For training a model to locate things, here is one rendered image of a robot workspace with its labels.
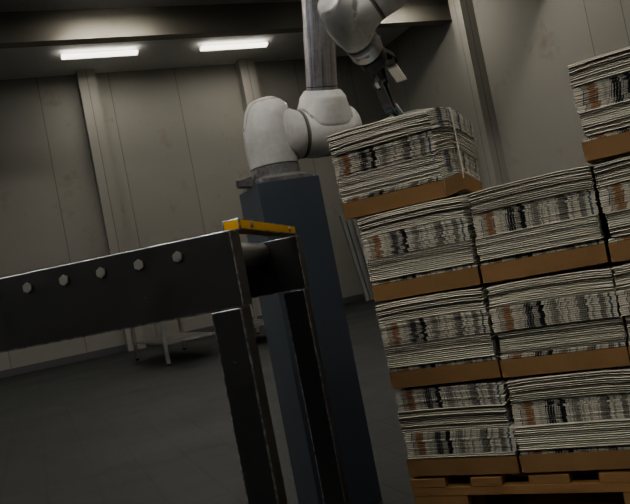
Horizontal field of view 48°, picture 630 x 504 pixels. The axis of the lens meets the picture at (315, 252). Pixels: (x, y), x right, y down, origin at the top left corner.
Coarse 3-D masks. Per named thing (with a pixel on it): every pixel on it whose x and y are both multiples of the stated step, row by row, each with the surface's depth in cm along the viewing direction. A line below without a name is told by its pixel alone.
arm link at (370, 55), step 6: (372, 42) 178; (378, 42) 180; (366, 48) 178; (372, 48) 179; (378, 48) 180; (348, 54) 181; (354, 54) 179; (360, 54) 179; (366, 54) 179; (372, 54) 180; (378, 54) 181; (354, 60) 182; (360, 60) 181; (366, 60) 181; (372, 60) 181
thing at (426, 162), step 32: (352, 128) 182; (384, 128) 179; (416, 128) 175; (448, 128) 187; (352, 160) 185; (384, 160) 181; (416, 160) 177; (448, 160) 183; (352, 192) 187; (384, 192) 182
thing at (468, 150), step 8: (456, 112) 195; (456, 120) 194; (464, 120) 201; (464, 128) 199; (472, 128) 206; (464, 136) 199; (472, 136) 204; (464, 144) 197; (472, 144) 204; (464, 152) 197; (472, 152) 203; (464, 160) 195; (472, 160) 203; (464, 168) 194; (472, 168) 201; (472, 176) 199; (464, 192) 194; (472, 192) 197
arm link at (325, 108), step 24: (312, 0) 216; (312, 24) 218; (312, 48) 220; (312, 72) 222; (336, 72) 225; (312, 96) 221; (336, 96) 222; (312, 120) 221; (336, 120) 222; (360, 120) 230; (312, 144) 221
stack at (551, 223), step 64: (512, 192) 166; (576, 192) 160; (384, 256) 182; (448, 256) 174; (512, 256) 167; (384, 320) 183; (448, 320) 175; (512, 320) 167; (576, 320) 161; (448, 384) 179; (512, 384) 169; (576, 384) 162; (448, 448) 178; (512, 448) 170; (576, 448) 163
